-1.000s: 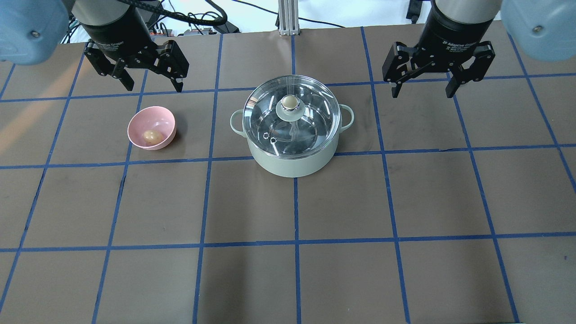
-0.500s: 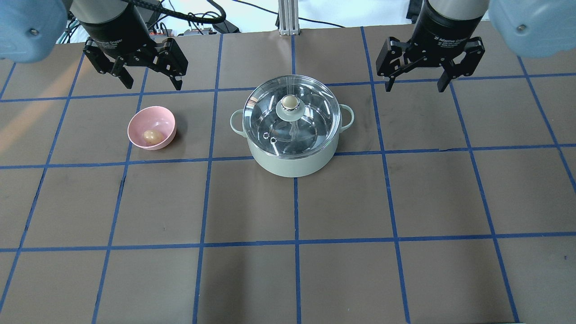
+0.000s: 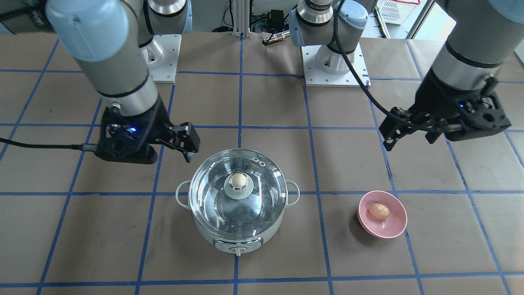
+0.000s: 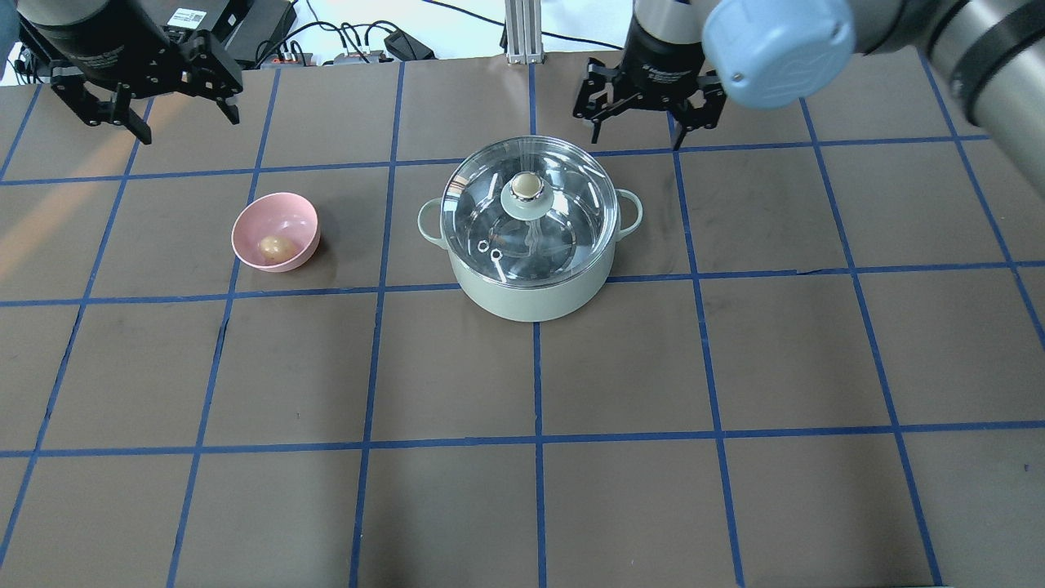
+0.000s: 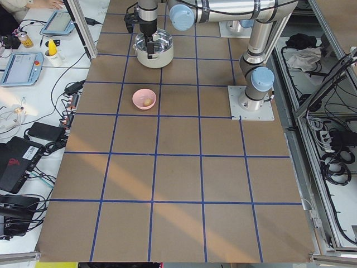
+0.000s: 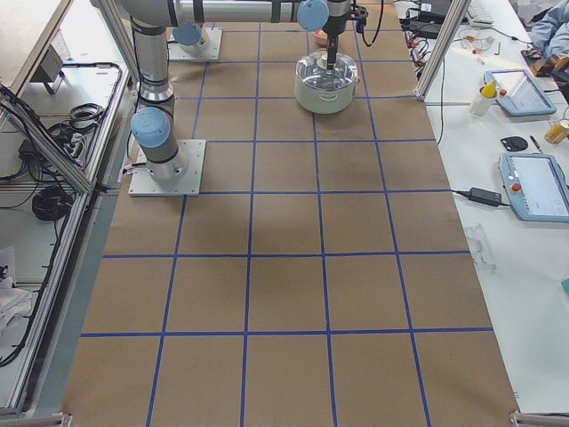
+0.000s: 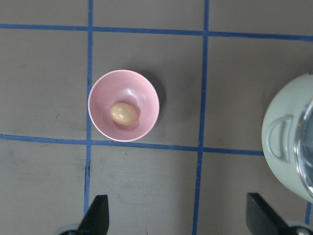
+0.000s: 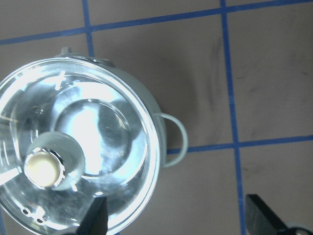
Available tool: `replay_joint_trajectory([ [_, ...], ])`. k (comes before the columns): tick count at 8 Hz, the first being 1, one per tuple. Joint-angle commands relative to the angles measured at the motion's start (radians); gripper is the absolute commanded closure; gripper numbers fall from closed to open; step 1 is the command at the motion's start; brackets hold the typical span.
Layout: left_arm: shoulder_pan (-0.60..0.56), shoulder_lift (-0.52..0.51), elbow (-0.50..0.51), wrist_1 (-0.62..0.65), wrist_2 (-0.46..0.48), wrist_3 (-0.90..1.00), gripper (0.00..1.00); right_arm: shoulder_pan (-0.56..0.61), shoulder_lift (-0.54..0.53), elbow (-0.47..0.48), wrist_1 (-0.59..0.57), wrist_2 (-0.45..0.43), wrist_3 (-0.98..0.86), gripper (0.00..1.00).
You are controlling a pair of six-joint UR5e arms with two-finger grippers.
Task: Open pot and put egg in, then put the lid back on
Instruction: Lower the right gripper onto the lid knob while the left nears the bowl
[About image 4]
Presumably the pale green cooking pot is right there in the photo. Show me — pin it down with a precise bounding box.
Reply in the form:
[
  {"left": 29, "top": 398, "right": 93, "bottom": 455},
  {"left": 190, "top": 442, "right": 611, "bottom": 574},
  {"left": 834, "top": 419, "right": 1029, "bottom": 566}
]
[{"left": 416, "top": 136, "right": 643, "bottom": 323}]

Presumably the aluminium frame post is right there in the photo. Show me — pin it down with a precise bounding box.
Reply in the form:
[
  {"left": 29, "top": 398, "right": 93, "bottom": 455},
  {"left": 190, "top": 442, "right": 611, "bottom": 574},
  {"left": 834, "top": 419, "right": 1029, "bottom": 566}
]
[{"left": 504, "top": 0, "right": 545, "bottom": 65}]

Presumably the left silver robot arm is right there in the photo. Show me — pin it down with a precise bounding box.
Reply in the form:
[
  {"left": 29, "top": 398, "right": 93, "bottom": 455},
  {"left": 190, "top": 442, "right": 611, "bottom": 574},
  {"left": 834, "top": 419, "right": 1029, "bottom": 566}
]
[{"left": 16, "top": 1, "right": 243, "bottom": 145}]

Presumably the black power adapter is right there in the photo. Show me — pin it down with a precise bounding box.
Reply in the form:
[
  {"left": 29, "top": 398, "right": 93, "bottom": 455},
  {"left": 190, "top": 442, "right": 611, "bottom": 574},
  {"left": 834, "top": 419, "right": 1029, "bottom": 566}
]
[{"left": 382, "top": 29, "right": 437, "bottom": 62}]

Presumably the pink bowl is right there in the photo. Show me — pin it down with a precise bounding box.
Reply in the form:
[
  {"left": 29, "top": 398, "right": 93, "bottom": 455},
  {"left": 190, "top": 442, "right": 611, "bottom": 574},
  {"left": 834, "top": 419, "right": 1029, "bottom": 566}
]
[{"left": 230, "top": 191, "right": 322, "bottom": 273}]

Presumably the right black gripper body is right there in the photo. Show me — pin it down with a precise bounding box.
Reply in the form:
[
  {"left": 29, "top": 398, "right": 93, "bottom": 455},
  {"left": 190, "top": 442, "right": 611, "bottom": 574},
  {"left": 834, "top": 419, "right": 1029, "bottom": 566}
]
[{"left": 611, "top": 49, "right": 705, "bottom": 111}]

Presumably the brown egg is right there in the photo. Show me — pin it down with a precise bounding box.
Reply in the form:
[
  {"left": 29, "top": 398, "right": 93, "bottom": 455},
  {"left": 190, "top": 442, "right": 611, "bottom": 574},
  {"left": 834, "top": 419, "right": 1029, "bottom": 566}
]
[{"left": 257, "top": 234, "right": 298, "bottom": 265}]

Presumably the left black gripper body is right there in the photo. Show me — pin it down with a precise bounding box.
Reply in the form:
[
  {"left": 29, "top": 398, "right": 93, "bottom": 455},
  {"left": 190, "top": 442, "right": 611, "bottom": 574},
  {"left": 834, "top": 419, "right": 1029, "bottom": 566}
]
[{"left": 49, "top": 29, "right": 243, "bottom": 103}]

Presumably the glass pot lid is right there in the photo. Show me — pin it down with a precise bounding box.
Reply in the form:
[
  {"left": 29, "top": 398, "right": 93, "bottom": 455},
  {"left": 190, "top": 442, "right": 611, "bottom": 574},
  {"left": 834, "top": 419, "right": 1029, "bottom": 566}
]
[{"left": 437, "top": 136, "right": 620, "bottom": 289}]

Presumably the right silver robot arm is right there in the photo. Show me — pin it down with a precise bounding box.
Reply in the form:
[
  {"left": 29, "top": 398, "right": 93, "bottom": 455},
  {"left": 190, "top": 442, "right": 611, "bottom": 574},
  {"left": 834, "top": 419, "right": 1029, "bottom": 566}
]
[{"left": 572, "top": 1, "right": 1044, "bottom": 191}]

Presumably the brown paper table mat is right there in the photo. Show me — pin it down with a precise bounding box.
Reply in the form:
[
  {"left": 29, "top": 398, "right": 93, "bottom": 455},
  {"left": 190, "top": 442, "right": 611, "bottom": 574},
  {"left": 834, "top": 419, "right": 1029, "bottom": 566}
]
[{"left": 2, "top": 50, "right": 1044, "bottom": 587}]

